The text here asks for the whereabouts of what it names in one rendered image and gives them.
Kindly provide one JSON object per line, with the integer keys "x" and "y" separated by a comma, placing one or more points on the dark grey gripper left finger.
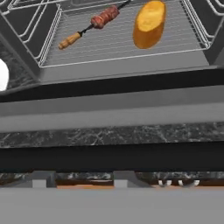
{"x": 49, "y": 176}

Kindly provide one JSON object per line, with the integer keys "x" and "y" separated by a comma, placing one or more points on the white round object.
{"x": 2, "y": 75}

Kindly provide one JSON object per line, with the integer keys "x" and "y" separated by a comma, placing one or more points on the grey toaster oven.
{"x": 122, "y": 71}

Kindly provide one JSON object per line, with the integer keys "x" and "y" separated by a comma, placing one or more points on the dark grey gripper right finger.
{"x": 124, "y": 176}

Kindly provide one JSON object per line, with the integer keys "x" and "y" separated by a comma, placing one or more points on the black toaster oven door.
{"x": 116, "y": 109}

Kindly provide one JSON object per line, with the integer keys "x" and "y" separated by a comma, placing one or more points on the golden baguette bread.
{"x": 148, "y": 24}

